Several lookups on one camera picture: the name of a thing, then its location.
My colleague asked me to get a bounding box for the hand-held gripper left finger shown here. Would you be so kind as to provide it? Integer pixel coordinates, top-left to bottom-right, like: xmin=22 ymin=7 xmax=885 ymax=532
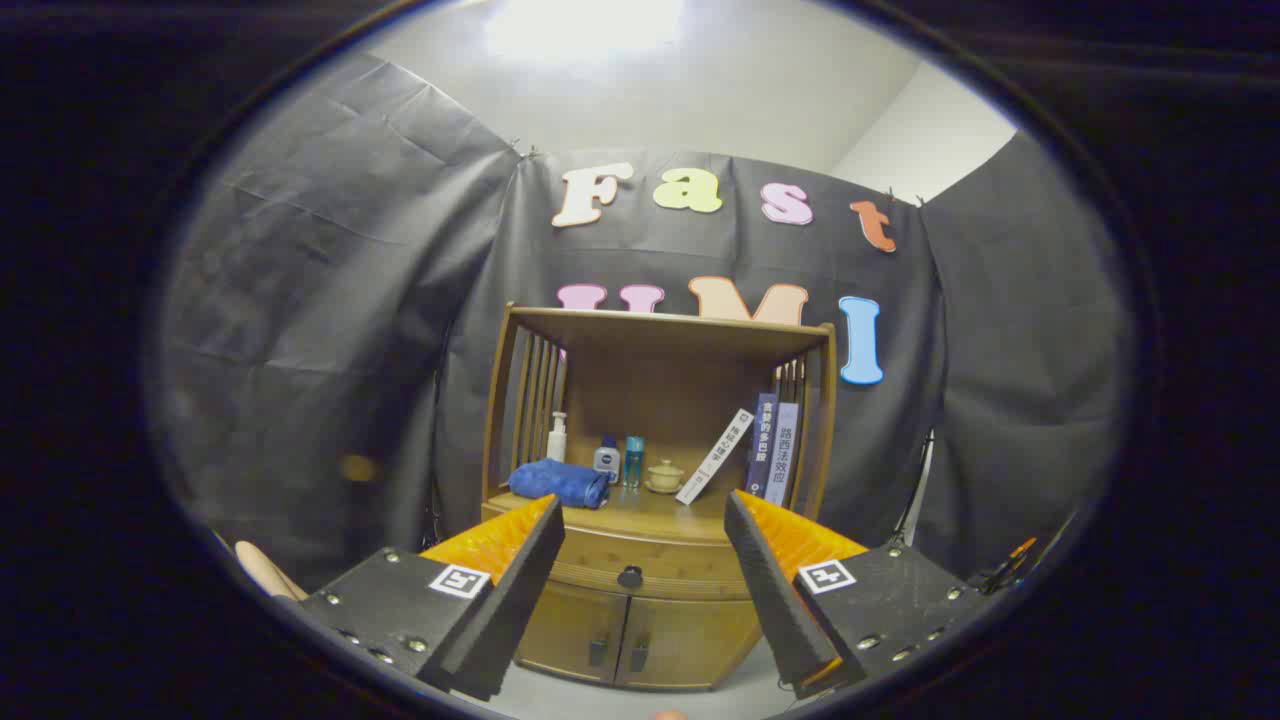
xmin=300 ymin=493 xmax=567 ymax=703

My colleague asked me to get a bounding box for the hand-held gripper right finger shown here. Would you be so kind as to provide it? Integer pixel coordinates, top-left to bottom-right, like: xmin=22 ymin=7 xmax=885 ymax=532
xmin=723 ymin=489 xmax=991 ymax=701

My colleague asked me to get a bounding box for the wooden cabinet door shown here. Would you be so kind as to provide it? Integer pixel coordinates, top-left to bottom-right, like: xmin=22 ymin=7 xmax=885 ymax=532
xmin=515 ymin=578 xmax=631 ymax=687
xmin=615 ymin=595 xmax=763 ymax=693

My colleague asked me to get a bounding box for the wooden countertop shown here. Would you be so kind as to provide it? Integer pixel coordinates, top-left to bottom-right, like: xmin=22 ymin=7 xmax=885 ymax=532
xmin=487 ymin=478 xmax=806 ymax=546

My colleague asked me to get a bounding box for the wooden cabinet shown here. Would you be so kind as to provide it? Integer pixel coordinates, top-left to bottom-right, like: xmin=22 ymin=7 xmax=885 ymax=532
xmin=480 ymin=303 xmax=839 ymax=693

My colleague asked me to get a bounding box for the pale grey book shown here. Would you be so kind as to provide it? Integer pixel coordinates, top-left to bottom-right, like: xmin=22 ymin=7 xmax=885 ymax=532
xmin=764 ymin=401 xmax=801 ymax=507

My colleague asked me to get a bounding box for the blue folded towel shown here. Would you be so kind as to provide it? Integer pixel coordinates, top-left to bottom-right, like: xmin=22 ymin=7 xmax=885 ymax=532
xmin=508 ymin=458 xmax=611 ymax=510

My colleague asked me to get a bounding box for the dark blue book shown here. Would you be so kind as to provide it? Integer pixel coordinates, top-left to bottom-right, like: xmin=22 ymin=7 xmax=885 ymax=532
xmin=745 ymin=392 xmax=780 ymax=499

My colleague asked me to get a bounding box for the white book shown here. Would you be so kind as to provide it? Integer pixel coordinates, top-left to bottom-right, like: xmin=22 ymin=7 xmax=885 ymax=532
xmin=675 ymin=407 xmax=756 ymax=506

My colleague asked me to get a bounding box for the dark equipment with orange tip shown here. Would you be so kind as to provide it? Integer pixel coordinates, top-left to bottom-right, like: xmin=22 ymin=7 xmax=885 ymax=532
xmin=975 ymin=537 xmax=1041 ymax=596

